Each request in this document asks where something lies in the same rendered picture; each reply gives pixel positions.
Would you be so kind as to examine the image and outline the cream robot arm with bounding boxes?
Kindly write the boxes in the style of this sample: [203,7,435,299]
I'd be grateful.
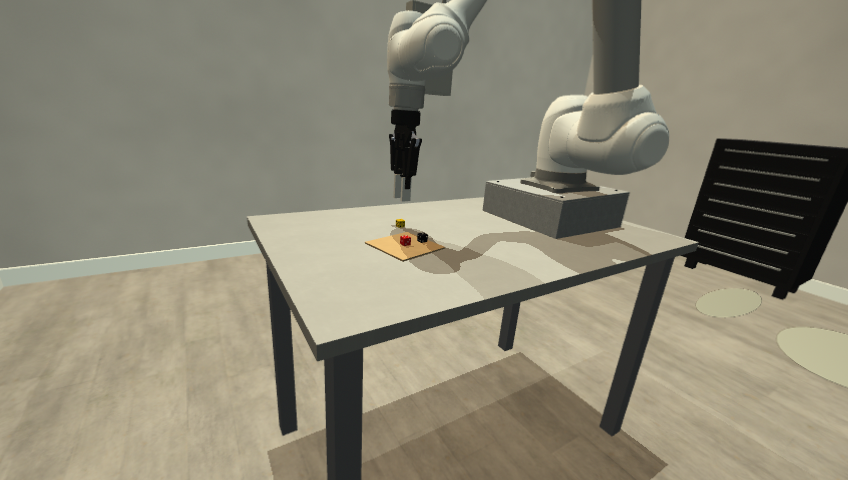
[387,0,669,194]

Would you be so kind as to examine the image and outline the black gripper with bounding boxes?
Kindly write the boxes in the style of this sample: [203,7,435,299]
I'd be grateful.
[389,109,422,202]

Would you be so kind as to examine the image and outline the tan square mat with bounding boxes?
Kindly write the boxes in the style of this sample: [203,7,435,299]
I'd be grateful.
[365,232,445,261]

